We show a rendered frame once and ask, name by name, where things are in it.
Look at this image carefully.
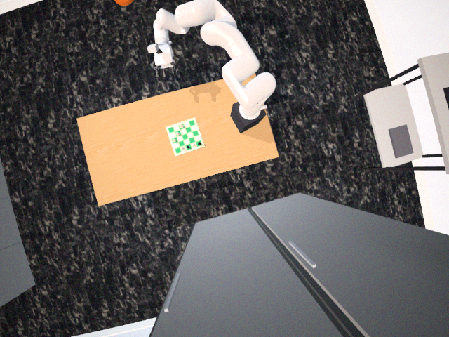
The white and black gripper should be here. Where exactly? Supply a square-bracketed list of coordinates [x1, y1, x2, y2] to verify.
[150, 43, 180, 79]

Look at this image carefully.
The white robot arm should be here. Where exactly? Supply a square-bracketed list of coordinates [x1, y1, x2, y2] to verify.
[147, 0, 276, 120]

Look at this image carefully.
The green and cream chessboard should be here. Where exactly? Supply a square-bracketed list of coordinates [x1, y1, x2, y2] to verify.
[166, 117, 205, 156]

